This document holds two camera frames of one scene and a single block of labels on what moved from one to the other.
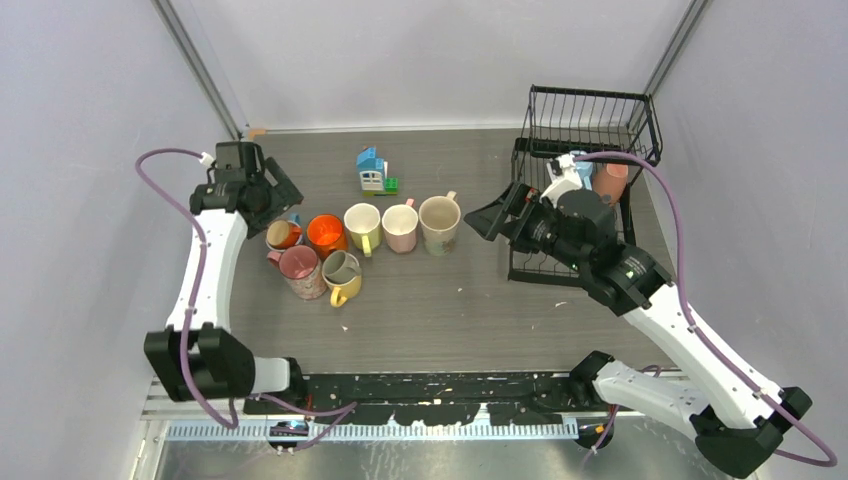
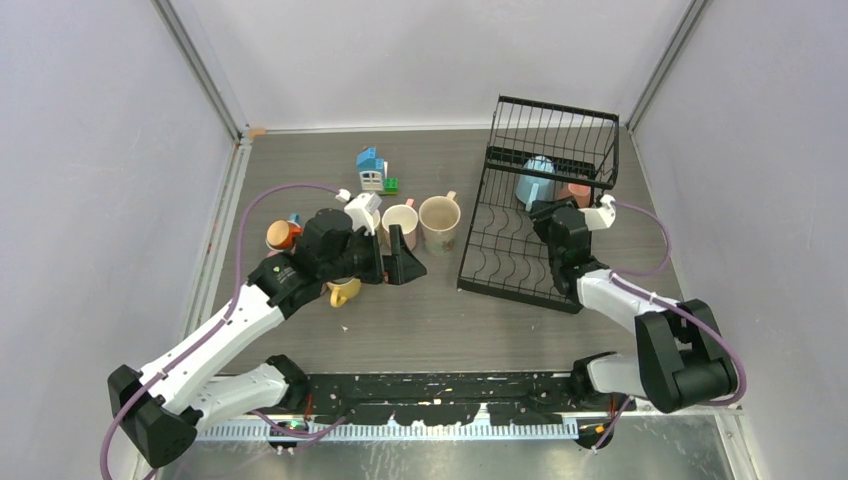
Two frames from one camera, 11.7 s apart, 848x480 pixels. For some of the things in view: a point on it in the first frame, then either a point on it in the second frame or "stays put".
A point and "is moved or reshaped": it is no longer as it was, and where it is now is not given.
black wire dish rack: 615,125 -> 536,152
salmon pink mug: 611,182 is moved or reshaped
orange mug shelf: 283,234 stays put
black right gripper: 489,220 stays put
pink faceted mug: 400,221 stays put
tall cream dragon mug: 439,217 stays put
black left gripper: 283,196 -> 396,269
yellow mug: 340,293 stays put
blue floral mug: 296,219 stays put
